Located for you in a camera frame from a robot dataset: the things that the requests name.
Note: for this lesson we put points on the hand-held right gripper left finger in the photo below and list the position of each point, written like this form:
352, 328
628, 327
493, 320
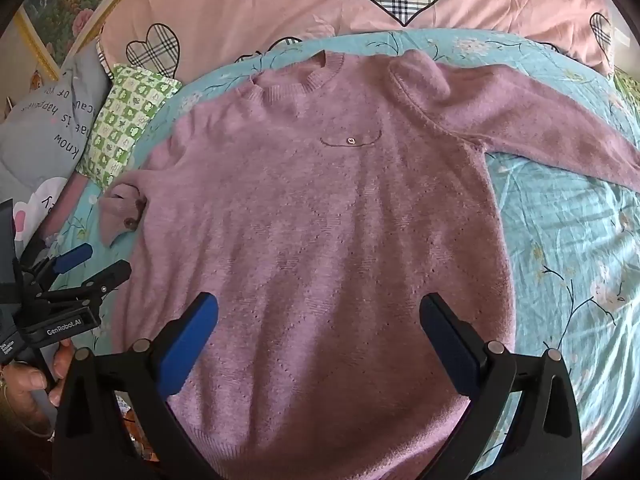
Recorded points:
189, 347

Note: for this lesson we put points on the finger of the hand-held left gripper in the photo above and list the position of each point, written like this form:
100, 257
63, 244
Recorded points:
100, 280
72, 256

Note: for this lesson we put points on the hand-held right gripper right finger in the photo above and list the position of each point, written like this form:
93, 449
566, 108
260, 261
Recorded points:
450, 347

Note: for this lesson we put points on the purple knit sweater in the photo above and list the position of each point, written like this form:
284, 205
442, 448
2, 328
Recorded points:
325, 235

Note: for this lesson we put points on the person's left hand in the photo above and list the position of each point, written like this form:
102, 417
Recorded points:
25, 380

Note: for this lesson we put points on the grey printed pillow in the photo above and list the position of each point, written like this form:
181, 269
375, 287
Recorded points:
40, 135

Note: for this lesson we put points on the green checkered pillow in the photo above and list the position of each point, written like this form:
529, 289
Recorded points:
130, 120

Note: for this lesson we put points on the teal floral bed sheet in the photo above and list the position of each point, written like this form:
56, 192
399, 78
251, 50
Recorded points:
565, 240

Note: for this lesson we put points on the pink quilt with plaid hearts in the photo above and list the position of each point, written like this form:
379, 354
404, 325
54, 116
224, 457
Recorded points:
250, 0

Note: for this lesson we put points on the floral wall picture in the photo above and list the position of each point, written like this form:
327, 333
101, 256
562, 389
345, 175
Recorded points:
75, 5

